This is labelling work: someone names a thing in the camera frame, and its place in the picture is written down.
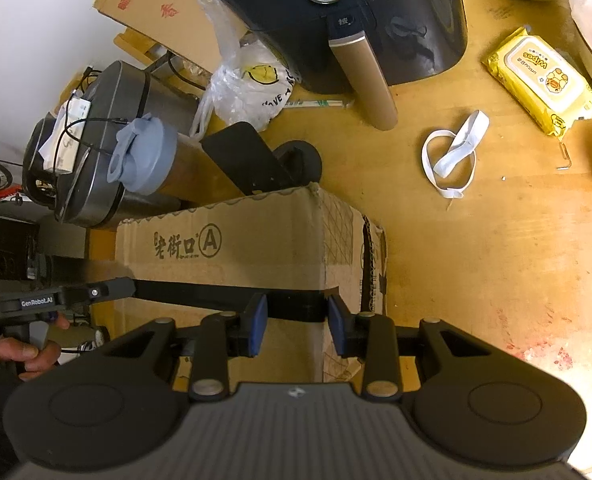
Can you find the black cooker power cable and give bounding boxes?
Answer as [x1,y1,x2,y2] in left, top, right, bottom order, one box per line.
[51,67,149,153]

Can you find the brown cardboard lid black tape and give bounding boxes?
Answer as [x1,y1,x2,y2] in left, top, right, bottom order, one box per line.
[115,182,391,385]

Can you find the yellow wet wipes pack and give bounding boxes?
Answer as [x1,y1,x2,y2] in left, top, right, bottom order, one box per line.
[480,26,592,139]

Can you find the white elastic band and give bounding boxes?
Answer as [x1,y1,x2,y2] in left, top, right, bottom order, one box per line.
[421,109,491,202]

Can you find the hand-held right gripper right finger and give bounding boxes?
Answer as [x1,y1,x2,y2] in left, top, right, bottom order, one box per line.
[327,294,497,402]

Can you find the black phone stand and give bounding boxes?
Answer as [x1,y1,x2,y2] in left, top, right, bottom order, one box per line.
[201,121,323,197]

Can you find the person's left hand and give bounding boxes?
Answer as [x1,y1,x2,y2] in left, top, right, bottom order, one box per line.
[0,312,72,382]

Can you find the white folded paper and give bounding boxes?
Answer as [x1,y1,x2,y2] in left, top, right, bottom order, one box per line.
[37,97,93,175]

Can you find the dark blue air fryer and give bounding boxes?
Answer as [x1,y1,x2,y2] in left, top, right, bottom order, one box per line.
[178,0,470,132]

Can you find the wooden desktop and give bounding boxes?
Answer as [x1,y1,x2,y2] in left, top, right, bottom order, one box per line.
[86,0,592,471]

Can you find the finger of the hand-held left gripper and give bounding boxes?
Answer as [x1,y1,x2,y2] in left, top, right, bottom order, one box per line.
[66,276,138,307]

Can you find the wrapped chopsticks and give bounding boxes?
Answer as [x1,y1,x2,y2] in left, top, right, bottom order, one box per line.
[282,99,351,111]

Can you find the red printed cardboard box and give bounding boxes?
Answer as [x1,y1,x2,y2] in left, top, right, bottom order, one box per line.
[92,0,251,77]

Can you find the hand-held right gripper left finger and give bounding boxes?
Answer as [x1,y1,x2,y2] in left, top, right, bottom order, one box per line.
[96,294,270,402]

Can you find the white printed plastic bag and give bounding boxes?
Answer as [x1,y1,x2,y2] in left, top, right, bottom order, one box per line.
[190,0,303,139]

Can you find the shaker bottle grey lid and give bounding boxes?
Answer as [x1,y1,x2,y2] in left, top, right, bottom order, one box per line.
[107,112,229,202]

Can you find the silver rice cooker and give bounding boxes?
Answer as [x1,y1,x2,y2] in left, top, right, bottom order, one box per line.
[51,60,203,232]

